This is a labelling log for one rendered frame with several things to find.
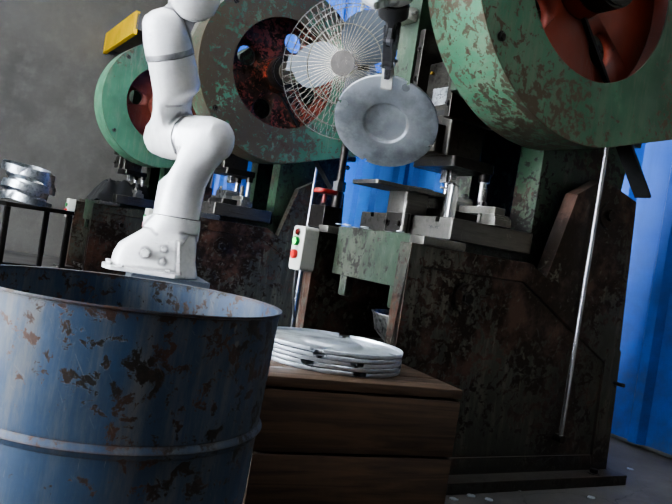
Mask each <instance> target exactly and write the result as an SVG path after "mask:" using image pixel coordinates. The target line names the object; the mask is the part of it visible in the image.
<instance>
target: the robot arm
mask: <svg viewBox="0 0 672 504"><path fill-rule="evenodd" d="M361 1H362V2H363V3H365V4H366V5H368V6H369V7H371V8H372V9H379V10H378V15H379V17H380V18H381V19H382V20H384V21H385V25H384V28H383V33H384V38H383V57H382V64H380V67H382V75H381V87H380V89H383V90H390V91H391V90H392V82H393V76H394V69H395V63H397V61H398V59H395V57H396V50H397V42H398V37H399V31H400V28H401V23H400V22H403V21H405V20H407V19H408V16H409V8H410V4H409V3H412V0H361ZM220 2H221V0H169V1H168V4H167V5H166V6H164V7H162V8H159V9H155V10H152V11H150V12H149V13H148V14H146V15H145V16H144V18H143V21H142V30H143V45H144V51H145V58H146V61H147V62H148V67H149V73H150V78H151V84H152V89H153V112H152V116H151V119H150V121H149V123H148V124H147V125H146V128H145V132H144V136H143V138H144V142H145V145H146V147H147V149H148V150H149V151H150V152H151V153H153V154H155V155H157V156H160V157H162V158H166V159H170V160H176V162H175V163H174V165H173V167H172V168H171V170H170V172H169V173H168V174H167V175H166V176H164V177H163V178H162V179H161V180H160V181H159V182H158V187H157V193H156V198H155V204H154V210H153V213H154V214H150V215H147V216H144V219H143V225H142V226H143V227H144V228H143V229H141V230H139V231H137V232H135V233H133V234H132V235H130V236H128V237H126V238H124V239H123V240H121V241H119V242H118V244H117V246H116V247H115V249H114V250H113V254H112V257H111V259H109V258H106V262H102V267H104V268H107V269H111V270H118V271H125V272H132V273H139V274H146V275H153V276H160V277H166V278H173V279H197V271H196V263H195V262H196V245H197V242H198V240H199V233H200V221H199V219H200V214H201V209H202V204H203V199H204V194H205V189H206V186H207V184H208V183H209V181H210V179H211V177H212V175H213V173H214V171H215V169H216V168H217V167H218V166H219V165H220V164H221V163H222V162H223V161H224V160H225V159H226V158H228V157H229V156H230V154H231V153H232V151H233V148H234V142H235V136H234V132H233V130H232V128H231V126H230V125H229V123H227V122H225V121H222V120H220V119H217V118H215V117H212V116H198V115H193V114H192V110H191V108H192V100H193V96H194V95H195V94H196V93H197V92H198V91H199V89H200V85H201V84H200V79H199V75H198V70H197V65H196V61H195V56H194V48H193V42H192V36H191V31H192V29H193V27H194V25H195V23H197V22H204V21H206V20H207V19H209V18H211V17H212V16H214V14H215V12H216V10H217V9H218V7H219V5H220ZM393 62H395V63H393ZM157 214H160V215H157ZM164 215H166V216H164ZM170 216H172V217H170ZM176 217H178V218H176ZM182 218H184V219H182ZM189 219H191V220H189ZM195 220H198V221H195Z"/></svg>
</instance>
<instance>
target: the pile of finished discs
mask: <svg viewBox="0 0 672 504"><path fill-rule="evenodd" d="M340 337H341V338H340ZM342 337H343V336H339V333H336V332H330V331H323V330H316V329H307V328H297V327H277V331H276V336H275V341H274V346H273V351H272V356H271V360H273V361H276V362H279V363H282V364H285V365H289V366H293V367H297V368H301V369H306V370H310V371H316V372H321V373H327V374H334V375H341V376H350V377H357V376H356V375H360V376H359V377H362V378H388V377H394V376H397V375H399V373H400V369H401V364H402V356H403V351H402V350H401V349H399V348H397V347H394V346H392V345H389V344H386V343H382V342H379V341H375V340H371V339H367V338H362V337H358V336H353V335H350V337H346V338H342ZM353 374H356V375H353Z"/></svg>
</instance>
